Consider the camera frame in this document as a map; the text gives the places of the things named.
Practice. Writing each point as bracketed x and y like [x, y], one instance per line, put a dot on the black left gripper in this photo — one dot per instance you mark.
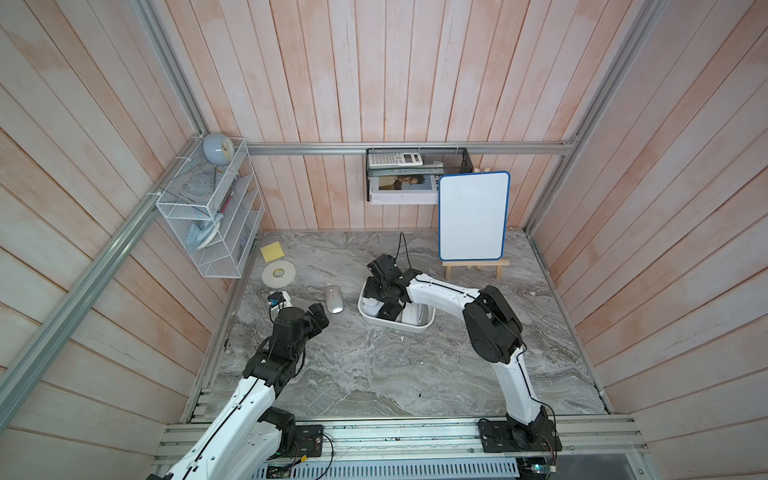
[315, 327]

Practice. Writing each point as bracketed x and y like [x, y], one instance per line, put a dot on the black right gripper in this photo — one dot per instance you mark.
[370, 287]

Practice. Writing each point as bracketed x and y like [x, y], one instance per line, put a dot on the white plastic storage box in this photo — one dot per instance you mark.
[397, 325]

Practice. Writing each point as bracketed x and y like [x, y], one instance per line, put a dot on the silver computer mouse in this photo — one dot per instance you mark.
[334, 299]

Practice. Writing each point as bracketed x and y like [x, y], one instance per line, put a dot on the white silver mouse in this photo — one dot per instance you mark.
[415, 315]

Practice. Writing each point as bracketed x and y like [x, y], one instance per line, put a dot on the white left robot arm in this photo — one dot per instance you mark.
[250, 430]

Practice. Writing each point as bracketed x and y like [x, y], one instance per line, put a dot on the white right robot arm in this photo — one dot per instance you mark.
[495, 333]

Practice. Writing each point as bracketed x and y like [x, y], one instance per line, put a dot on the white computer mouse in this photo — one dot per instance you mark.
[371, 307]

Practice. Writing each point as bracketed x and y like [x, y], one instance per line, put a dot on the white photo box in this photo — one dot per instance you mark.
[403, 190]

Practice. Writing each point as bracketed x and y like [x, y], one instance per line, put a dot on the white tape roll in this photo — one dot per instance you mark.
[278, 274]

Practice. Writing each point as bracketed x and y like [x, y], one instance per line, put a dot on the yellow sticky note pad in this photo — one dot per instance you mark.
[272, 252]

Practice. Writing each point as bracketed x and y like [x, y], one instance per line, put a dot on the small wooden easel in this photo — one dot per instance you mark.
[497, 265]

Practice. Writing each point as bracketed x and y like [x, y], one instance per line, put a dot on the blue framed whiteboard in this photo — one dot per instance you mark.
[472, 216]

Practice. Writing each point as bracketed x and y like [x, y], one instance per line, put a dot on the white calculator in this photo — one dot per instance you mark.
[389, 159]

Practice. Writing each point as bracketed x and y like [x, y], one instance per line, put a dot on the light blue folded item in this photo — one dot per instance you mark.
[201, 233]

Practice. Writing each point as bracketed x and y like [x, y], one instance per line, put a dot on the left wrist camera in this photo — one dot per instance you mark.
[279, 300]

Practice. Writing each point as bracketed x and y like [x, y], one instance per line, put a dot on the black wire basket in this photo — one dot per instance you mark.
[417, 169]

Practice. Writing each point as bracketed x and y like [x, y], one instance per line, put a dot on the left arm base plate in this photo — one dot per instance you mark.
[301, 440]

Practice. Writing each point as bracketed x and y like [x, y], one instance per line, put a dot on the white wire mesh shelf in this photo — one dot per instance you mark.
[198, 190]

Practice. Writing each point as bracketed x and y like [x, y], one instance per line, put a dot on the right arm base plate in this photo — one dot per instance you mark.
[504, 436]

